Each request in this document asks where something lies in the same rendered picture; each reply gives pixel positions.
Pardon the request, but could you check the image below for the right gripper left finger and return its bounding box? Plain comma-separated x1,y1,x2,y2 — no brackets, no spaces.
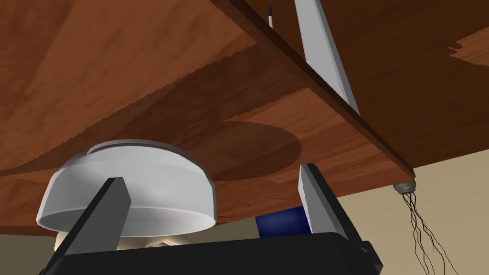
64,177,132,256

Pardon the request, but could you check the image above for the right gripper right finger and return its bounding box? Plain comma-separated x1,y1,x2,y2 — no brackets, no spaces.
298,163,362,242

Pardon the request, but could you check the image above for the dark blue block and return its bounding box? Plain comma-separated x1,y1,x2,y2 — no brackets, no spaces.
255,206,312,239

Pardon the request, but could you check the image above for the white bowl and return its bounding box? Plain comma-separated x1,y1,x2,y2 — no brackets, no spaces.
36,139,218,238

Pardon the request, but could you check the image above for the brown wooden table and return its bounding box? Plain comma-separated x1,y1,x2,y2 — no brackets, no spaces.
0,0,417,237

